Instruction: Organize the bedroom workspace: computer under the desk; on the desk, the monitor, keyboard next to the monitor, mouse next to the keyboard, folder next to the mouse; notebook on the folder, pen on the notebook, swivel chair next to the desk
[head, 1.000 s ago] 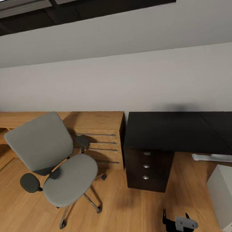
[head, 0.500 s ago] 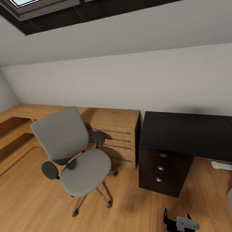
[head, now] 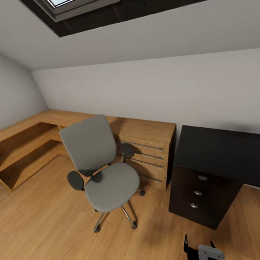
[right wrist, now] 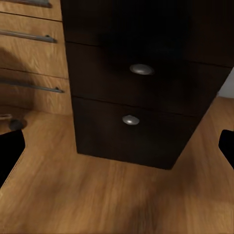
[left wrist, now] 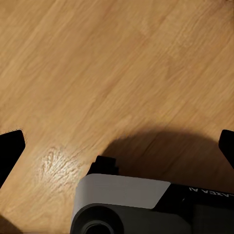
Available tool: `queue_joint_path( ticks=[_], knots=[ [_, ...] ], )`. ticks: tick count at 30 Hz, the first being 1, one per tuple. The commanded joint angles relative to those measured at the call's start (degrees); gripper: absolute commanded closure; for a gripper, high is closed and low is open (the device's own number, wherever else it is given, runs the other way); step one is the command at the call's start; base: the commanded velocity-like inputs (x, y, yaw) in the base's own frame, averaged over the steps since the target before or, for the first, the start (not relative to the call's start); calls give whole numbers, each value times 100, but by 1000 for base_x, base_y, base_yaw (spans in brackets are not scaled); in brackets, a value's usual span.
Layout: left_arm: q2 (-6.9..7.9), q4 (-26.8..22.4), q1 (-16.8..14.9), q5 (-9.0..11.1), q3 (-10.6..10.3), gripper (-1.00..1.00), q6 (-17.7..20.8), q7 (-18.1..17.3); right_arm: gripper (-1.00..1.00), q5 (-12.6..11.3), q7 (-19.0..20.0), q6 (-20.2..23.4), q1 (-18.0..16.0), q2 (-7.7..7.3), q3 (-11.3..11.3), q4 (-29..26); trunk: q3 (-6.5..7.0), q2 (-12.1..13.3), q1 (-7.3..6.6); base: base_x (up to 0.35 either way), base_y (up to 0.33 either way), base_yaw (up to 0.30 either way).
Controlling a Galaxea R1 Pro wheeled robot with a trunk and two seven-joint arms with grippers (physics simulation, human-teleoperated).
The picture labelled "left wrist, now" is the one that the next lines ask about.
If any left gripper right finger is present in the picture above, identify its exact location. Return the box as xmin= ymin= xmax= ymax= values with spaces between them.
xmin=218 ymin=130 xmax=234 ymax=169

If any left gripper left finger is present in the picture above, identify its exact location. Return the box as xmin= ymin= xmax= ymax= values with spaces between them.
xmin=0 ymin=130 xmax=25 ymax=188

